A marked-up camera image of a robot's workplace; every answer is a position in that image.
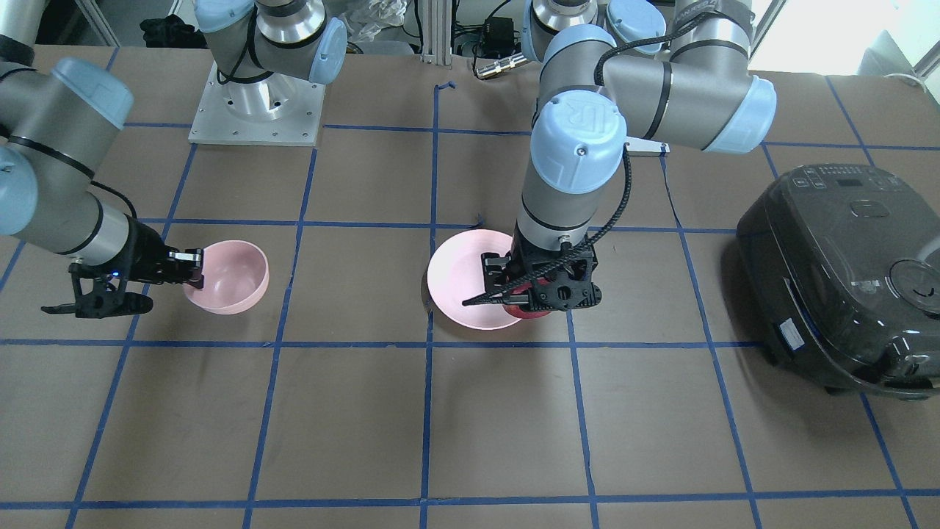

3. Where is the robot base plate near plate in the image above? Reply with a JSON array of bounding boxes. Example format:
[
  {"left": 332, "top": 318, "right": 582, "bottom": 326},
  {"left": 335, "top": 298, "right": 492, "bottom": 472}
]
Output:
[{"left": 626, "top": 137, "right": 670, "bottom": 157}]

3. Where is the aluminium frame post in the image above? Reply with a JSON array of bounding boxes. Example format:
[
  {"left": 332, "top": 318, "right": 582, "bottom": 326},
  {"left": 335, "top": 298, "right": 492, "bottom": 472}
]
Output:
[{"left": 416, "top": 0, "right": 455, "bottom": 69}]

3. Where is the pink plate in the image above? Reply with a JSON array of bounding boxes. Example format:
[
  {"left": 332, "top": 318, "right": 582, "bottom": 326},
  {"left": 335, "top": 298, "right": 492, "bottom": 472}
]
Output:
[{"left": 427, "top": 230, "right": 520, "bottom": 331}]

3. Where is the black gripper near bowl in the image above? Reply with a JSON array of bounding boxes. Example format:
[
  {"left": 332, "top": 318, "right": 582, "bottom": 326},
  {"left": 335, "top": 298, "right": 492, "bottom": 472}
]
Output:
[{"left": 41, "top": 220, "right": 204, "bottom": 319}]

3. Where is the black rice cooker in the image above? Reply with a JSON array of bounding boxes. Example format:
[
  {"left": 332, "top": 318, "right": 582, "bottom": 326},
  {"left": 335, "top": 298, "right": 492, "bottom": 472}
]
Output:
[{"left": 736, "top": 164, "right": 939, "bottom": 400}]

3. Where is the black gripper over plate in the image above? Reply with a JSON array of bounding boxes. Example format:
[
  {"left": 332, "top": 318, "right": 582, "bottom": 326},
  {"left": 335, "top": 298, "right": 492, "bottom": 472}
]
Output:
[{"left": 481, "top": 235, "right": 602, "bottom": 312}]

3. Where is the red apple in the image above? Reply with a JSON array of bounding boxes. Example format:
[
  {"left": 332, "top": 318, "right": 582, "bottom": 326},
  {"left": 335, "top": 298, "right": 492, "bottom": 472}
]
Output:
[{"left": 503, "top": 281, "right": 552, "bottom": 320}]

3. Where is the pink bowl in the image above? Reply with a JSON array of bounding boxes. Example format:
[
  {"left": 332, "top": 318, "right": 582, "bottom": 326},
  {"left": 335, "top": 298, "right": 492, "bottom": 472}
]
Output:
[{"left": 184, "top": 240, "right": 270, "bottom": 315}]

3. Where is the silver robot arm near bowl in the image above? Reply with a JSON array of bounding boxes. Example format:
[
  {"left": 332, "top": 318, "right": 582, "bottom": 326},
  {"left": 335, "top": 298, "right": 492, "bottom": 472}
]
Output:
[{"left": 2, "top": 1, "right": 348, "bottom": 319}]

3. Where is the robot base plate near bowl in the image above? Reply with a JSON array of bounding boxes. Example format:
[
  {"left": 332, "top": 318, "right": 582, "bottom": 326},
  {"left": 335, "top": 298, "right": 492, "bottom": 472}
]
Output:
[{"left": 188, "top": 64, "right": 327, "bottom": 147}]

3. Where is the silver robot arm near plate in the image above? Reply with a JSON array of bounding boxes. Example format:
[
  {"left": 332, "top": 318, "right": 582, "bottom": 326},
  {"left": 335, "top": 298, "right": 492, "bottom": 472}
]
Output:
[{"left": 463, "top": 1, "right": 778, "bottom": 314}]

